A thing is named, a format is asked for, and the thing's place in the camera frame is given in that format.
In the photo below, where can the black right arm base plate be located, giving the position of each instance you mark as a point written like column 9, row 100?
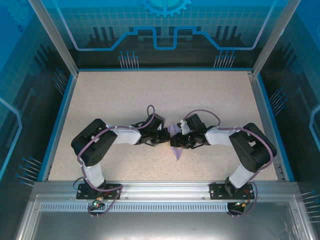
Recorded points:
column 217, row 191

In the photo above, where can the aluminium side rail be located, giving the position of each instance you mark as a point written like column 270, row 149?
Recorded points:
column 61, row 125
column 262, row 112

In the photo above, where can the aluminium upright post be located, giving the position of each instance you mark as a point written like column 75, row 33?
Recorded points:
column 273, row 37
column 53, row 37

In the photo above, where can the aluminium front beam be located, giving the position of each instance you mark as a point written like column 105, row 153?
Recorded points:
column 165, row 190

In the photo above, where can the metal tray panel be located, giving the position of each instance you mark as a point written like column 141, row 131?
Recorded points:
column 160, row 227

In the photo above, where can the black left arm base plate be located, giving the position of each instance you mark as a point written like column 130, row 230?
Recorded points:
column 113, row 187

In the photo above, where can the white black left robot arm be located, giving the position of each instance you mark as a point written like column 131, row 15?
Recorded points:
column 126, row 136

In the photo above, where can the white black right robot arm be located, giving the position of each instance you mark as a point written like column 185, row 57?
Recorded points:
column 217, row 136

